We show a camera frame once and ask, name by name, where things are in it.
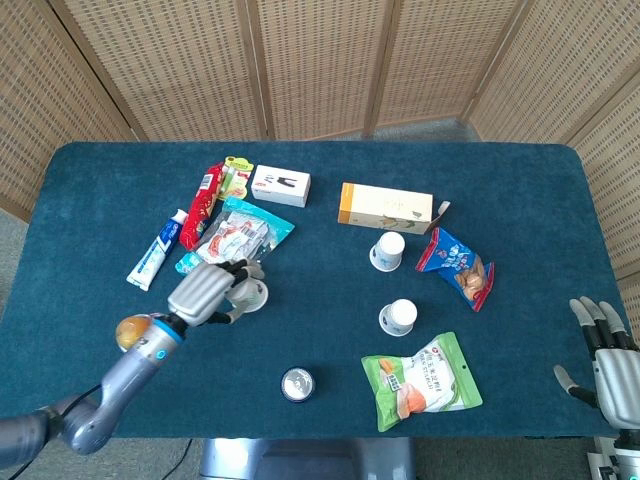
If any long beige orange carton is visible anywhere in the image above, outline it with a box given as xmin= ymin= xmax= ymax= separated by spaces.
xmin=337 ymin=182 xmax=451 ymax=236

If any white black floor equipment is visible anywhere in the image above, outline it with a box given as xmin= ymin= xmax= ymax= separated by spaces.
xmin=587 ymin=437 xmax=621 ymax=480

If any small white cardboard box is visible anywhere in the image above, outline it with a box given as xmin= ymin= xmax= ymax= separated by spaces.
xmin=250 ymin=164 xmax=312 ymax=209

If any white cup blue flower print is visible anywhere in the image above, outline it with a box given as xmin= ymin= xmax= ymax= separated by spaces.
xmin=378 ymin=298 xmax=419 ymax=337
xmin=368 ymin=230 xmax=407 ymax=273

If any teal clear bag of sachets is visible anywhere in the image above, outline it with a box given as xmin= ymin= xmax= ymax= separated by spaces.
xmin=174 ymin=195 xmax=296 ymax=277

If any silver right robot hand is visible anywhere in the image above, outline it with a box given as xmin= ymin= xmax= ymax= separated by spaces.
xmin=553 ymin=297 xmax=640 ymax=434

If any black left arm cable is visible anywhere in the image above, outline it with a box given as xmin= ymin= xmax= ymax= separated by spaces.
xmin=47 ymin=383 xmax=104 ymax=419

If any white cup green fern print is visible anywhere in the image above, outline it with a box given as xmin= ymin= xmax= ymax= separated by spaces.
xmin=227 ymin=277 xmax=270 ymax=315

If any green white corn starch bag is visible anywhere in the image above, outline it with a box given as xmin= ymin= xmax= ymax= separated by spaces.
xmin=360 ymin=331 xmax=484 ymax=434

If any dark blue table cloth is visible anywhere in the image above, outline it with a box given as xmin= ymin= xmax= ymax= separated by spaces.
xmin=0 ymin=141 xmax=637 ymax=441

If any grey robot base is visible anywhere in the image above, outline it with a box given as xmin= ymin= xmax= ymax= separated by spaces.
xmin=199 ymin=437 xmax=416 ymax=480

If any orange jelly cup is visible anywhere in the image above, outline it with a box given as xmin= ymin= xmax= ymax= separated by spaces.
xmin=115 ymin=314 xmax=152 ymax=352

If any blue drink can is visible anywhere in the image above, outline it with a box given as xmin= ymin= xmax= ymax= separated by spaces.
xmin=280 ymin=366 xmax=317 ymax=404

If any blue red snack bag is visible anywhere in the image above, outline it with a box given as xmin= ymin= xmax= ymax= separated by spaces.
xmin=415 ymin=227 xmax=496 ymax=313

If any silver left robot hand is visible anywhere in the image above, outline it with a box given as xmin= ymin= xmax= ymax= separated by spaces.
xmin=167 ymin=258 xmax=269 ymax=329

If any red snack packet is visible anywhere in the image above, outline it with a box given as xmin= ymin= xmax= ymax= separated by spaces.
xmin=178 ymin=162 xmax=225 ymax=252

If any blue white toothpaste tube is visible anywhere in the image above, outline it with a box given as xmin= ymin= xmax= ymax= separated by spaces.
xmin=125 ymin=208 xmax=190 ymax=292

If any black floor cable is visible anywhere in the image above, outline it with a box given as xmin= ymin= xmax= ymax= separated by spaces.
xmin=160 ymin=438 xmax=194 ymax=480

